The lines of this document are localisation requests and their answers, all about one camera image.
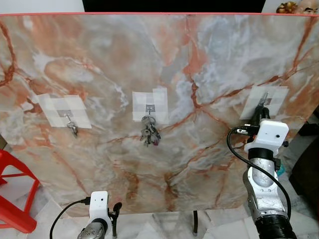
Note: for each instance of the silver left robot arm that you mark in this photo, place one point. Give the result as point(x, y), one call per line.
point(92, 231)

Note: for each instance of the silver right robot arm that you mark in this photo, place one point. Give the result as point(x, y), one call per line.
point(261, 191)

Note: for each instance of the teal plastic bag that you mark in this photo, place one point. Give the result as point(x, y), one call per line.
point(281, 170)

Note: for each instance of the dark brown furniture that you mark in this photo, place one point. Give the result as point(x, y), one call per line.
point(306, 169)

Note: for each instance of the silver key bunch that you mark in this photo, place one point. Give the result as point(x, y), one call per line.
point(148, 130)

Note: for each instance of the red plastic stool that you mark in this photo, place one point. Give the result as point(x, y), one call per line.
point(15, 211)

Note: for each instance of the golden brown figurine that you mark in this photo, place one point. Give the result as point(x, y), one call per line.
point(286, 7)

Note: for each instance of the bald head figurine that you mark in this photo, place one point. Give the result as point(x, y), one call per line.
point(309, 6)

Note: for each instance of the black flat panel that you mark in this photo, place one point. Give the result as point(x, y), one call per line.
point(174, 5)

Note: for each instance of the orange marble pattern board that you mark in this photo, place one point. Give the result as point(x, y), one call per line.
point(124, 59)

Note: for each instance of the silver metal wall hook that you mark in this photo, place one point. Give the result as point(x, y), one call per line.
point(65, 113)
point(150, 107)
point(268, 101)

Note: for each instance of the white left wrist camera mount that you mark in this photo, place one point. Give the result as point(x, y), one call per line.
point(98, 206)

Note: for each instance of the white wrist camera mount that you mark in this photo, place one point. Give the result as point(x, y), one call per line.
point(271, 134)
point(98, 206)

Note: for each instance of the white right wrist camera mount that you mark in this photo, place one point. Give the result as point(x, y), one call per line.
point(271, 134)

